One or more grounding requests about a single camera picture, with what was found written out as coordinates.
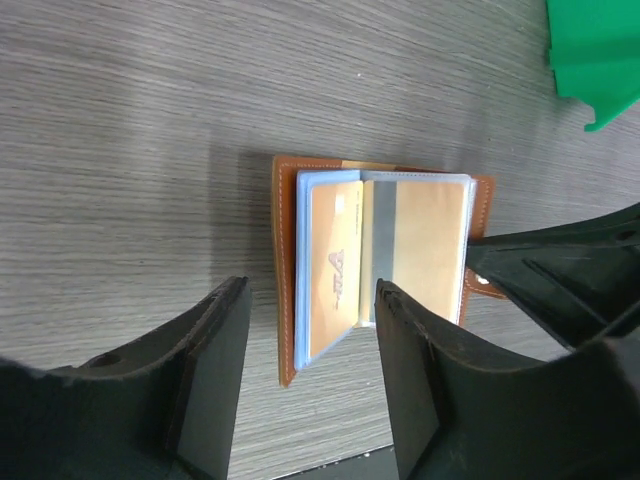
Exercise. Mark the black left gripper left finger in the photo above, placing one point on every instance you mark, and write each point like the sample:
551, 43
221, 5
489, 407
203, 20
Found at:
162, 406

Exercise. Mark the green plastic bin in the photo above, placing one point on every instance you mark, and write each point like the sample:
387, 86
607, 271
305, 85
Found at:
594, 55

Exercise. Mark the gold credit card left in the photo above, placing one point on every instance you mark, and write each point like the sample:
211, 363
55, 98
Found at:
336, 222

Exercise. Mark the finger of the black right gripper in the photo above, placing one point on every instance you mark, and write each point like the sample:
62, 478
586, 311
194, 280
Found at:
578, 281

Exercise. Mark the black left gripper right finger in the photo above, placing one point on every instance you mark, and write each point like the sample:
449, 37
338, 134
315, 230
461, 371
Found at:
461, 407

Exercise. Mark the brown leather card holder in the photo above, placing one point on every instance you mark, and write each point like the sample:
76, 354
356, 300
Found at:
292, 181

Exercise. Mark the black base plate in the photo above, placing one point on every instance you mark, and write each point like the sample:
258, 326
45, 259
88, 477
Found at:
377, 464

